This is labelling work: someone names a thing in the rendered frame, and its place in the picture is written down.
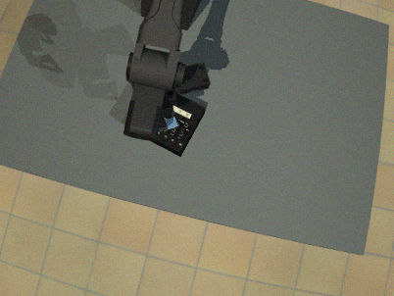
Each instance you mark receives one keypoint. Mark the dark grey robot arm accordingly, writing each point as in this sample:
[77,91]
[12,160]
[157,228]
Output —
[149,68]

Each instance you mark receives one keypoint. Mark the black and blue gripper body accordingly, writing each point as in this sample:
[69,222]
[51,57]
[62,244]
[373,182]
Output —
[167,113]

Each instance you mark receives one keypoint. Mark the black lighting desk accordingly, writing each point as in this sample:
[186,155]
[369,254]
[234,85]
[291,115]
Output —
[188,114]

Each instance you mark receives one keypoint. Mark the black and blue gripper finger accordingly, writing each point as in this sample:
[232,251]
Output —
[171,123]

